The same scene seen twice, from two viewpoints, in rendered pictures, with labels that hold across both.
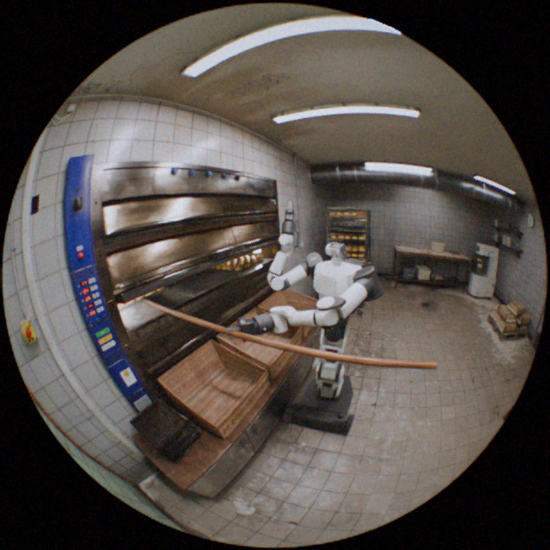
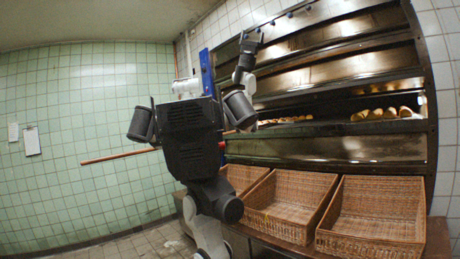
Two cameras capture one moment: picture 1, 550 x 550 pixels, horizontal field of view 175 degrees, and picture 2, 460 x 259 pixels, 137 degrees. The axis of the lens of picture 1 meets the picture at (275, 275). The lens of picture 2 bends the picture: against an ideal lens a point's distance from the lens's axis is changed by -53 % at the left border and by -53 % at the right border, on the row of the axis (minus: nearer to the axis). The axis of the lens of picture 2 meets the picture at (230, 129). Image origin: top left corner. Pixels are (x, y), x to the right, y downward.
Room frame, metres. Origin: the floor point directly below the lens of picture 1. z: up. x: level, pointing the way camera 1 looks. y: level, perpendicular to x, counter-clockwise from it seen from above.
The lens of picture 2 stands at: (1.50, -1.06, 1.31)
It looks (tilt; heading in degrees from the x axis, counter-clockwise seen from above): 3 degrees down; 111
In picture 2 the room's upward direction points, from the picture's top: 8 degrees counter-clockwise
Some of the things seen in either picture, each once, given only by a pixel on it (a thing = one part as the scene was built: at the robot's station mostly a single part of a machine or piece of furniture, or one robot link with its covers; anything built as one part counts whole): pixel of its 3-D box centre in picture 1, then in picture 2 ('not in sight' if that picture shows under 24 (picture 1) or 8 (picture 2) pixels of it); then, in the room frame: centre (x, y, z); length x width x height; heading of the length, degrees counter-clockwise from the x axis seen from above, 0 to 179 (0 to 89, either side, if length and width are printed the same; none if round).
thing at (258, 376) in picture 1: (215, 385); (230, 187); (0.85, 0.42, 0.72); 0.56 x 0.49 x 0.28; 152
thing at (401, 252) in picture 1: (431, 269); not in sight; (3.64, -3.94, 0.45); 2.20 x 0.80 x 0.90; 61
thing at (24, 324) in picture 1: (29, 329); not in sight; (0.16, 1.06, 1.46); 0.10 x 0.07 x 0.10; 151
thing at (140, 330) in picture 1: (225, 286); (302, 129); (1.50, 0.40, 1.16); 1.80 x 0.06 x 0.04; 151
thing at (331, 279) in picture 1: (343, 285); (191, 135); (1.07, -0.40, 1.26); 0.34 x 0.30 x 0.36; 27
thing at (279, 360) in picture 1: (262, 339); (287, 200); (1.38, 0.14, 0.72); 0.56 x 0.49 x 0.28; 151
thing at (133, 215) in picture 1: (219, 204); (287, 45); (1.49, 0.38, 1.80); 1.79 x 0.11 x 0.19; 151
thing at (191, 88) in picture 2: (336, 253); (188, 89); (1.05, -0.34, 1.46); 0.10 x 0.07 x 0.09; 27
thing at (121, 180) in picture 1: (215, 180); (283, 24); (1.51, 0.40, 1.99); 1.80 x 0.08 x 0.21; 151
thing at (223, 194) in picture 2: (337, 320); (211, 196); (1.11, -0.39, 1.00); 0.28 x 0.13 x 0.18; 153
